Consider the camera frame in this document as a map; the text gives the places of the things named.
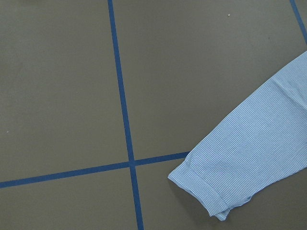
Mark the light blue striped shirt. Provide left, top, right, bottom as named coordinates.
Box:
left=168, top=53, right=307, bottom=221

